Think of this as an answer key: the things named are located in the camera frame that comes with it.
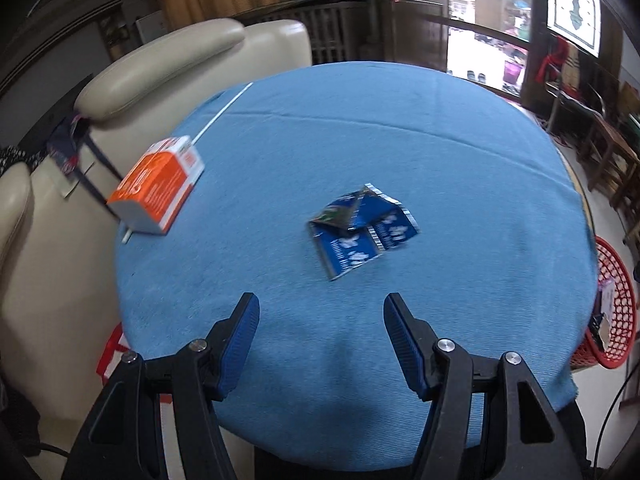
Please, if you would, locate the wooden crib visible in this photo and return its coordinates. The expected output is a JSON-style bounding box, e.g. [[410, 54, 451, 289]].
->
[[235, 0, 373, 66]]

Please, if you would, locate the metal frame chair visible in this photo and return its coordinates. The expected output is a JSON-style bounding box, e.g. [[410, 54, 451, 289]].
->
[[545, 80, 608, 133]]

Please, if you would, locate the patterned tote bag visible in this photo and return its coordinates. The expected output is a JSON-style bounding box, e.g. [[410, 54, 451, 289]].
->
[[47, 112, 126, 221]]

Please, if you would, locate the wooden stained glass door panel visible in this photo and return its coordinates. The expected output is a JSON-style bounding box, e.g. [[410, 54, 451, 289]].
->
[[520, 0, 623, 111]]

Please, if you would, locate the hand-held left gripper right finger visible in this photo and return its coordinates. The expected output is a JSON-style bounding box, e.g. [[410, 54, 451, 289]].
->
[[382, 292, 586, 480]]

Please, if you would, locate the thick black cable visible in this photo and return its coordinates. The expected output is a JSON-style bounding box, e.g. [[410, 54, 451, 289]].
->
[[592, 360, 640, 467]]

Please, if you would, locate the red plastic basket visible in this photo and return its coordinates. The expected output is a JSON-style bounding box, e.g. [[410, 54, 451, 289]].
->
[[570, 236, 638, 372]]

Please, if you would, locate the dark floral cloth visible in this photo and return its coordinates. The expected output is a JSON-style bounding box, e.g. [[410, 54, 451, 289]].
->
[[0, 145, 51, 178]]

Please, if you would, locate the dark wooden stool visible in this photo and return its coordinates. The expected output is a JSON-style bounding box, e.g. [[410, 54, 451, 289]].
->
[[575, 120, 640, 206]]

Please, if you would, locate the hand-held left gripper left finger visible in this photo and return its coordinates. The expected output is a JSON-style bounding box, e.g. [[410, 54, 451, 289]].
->
[[60, 291, 261, 480]]

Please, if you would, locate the wooden door with stained glass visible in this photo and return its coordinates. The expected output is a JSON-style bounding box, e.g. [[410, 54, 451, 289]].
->
[[372, 0, 451, 73]]

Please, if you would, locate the striped cream towel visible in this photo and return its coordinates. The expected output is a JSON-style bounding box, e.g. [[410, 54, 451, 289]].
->
[[562, 50, 581, 98]]

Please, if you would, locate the orange and white box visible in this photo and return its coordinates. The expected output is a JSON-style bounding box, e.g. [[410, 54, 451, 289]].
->
[[106, 135, 206, 236]]

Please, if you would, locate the blue carton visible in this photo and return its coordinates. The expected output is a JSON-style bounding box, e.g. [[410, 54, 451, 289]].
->
[[307, 183, 420, 281]]

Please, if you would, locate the white standing air conditioner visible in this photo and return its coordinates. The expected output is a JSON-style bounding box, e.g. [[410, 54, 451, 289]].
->
[[135, 10, 168, 43]]

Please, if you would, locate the red garment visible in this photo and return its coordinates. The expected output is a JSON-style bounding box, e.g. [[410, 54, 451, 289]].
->
[[537, 37, 571, 83]]

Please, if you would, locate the cream leather sofa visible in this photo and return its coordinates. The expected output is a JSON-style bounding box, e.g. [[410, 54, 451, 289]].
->
[[0, 17, 313, 461]]

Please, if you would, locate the white thin stick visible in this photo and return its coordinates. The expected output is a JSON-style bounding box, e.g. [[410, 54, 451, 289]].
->
[[121, 82, 254, 245]]

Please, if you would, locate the red and white shopping bag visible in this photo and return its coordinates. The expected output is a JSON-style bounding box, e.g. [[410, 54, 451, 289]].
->
[[96, 322, 173, 406]]

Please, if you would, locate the thin black cable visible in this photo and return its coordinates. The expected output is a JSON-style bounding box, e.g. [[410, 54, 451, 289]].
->
[[35, 440, 73, 458]]

